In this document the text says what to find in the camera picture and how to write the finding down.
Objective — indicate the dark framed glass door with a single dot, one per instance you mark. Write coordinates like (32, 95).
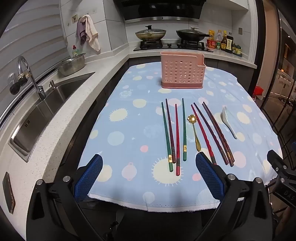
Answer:
(277, 69)

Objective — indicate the dark soy sauce bottle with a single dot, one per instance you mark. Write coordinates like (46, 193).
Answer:
(229, 44)

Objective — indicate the gold flower spoon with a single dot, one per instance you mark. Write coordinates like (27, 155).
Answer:
(195, 136)

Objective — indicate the black range hood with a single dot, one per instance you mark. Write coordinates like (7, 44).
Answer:
(159, 9)

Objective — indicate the stainless steel bowl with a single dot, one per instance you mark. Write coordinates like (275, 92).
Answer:
(71, 66)

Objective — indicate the clear plastic bottle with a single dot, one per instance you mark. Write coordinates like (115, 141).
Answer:
(219, 36)

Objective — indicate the beige wok with glass lid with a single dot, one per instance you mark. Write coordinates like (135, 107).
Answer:
(150, 34)

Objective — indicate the red chopstick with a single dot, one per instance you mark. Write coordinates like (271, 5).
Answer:
(177, 139)

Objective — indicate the dark maroon chopstick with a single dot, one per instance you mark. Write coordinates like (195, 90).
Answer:
(170, 132)

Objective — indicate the black gas stove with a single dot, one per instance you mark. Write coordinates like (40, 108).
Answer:
(170, 45)

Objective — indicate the chrome soap dispenser pump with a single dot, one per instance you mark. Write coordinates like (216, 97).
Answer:
(52, 84)

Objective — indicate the stainless steel sink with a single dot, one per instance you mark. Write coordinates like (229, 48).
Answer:
(46, 111)

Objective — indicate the small seasoning jar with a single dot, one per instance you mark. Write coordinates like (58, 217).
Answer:
(218, 45)

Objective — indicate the blue seasoning jar set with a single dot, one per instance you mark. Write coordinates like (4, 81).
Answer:
(237, 49)

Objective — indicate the wall socket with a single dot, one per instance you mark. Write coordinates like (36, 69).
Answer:
(240, 31)

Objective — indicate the brown sauce bottle yellow label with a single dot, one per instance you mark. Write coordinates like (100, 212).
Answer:
(223, 42)

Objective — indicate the chrome faucet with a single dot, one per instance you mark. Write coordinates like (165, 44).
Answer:
(32, 78)

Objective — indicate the blue dotted tablecloth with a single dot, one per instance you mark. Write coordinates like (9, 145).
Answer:
(134, 129)

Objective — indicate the cream hanging towel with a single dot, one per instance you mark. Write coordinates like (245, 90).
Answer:
(92, 34)

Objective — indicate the red tub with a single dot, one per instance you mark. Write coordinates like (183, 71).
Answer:
(211, 44)

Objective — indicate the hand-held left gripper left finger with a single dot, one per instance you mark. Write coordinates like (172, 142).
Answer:
(89, 178)

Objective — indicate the pink perforated utensil holder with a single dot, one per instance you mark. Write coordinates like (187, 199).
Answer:
(182, 69)

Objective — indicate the crimson chopstick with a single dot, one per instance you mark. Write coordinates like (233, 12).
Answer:
(203, 135)

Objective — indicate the green dish soap bottle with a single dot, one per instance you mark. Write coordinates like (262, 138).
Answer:
(75, 51)

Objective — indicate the yellow seasoning packet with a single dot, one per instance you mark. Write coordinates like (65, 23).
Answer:
(211, 34)

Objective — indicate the dark purple chopstick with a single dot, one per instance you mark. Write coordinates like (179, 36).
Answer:
(210, 132)

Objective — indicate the white stone kitchen counter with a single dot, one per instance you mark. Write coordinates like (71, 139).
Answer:
(69, 111)

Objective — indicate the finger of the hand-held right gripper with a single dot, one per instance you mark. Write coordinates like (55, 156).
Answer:
(276, 160)

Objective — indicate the white ceramic spoon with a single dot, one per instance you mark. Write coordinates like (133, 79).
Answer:
(227, 120)

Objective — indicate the white window blind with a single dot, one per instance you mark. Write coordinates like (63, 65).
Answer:
(30, 34)

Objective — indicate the dark smartphone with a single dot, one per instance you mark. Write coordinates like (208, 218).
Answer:
(8, 193)

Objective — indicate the black wok with glass lid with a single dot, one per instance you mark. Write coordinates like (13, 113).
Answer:
(192, 34)

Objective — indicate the purple cloth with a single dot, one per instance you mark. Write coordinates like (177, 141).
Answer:
(81, 32)

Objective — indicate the wall hook sticker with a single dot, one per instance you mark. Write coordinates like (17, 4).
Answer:
(74, 18)

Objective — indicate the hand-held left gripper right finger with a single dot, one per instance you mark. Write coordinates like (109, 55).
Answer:
(210, 176)

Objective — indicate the red object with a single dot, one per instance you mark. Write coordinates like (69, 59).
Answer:
(258, 90)

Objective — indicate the dark brown chopstick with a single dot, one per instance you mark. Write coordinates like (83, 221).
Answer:
(220, 132)
(218, 136)

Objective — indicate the green chopstick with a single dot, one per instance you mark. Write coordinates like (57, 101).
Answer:
(184, 132)
(167, 139)

